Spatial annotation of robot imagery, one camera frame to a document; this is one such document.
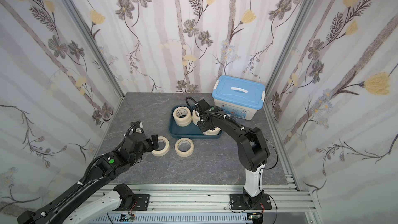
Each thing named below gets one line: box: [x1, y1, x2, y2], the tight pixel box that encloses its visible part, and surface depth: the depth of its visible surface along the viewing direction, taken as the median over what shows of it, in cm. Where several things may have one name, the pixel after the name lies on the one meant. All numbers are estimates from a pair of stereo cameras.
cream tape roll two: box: [172, 106, 192, 128], surface depth 103 cm
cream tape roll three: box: [174, 137, 194, 158], surface depth 91 cm
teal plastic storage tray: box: [168, 105, 223, 139], surface depth 101 cm
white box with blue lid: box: [211, 75, 266, 121], surface depth 101 cm
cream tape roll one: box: [151, 135, 170, 157], surface depth 92 cm
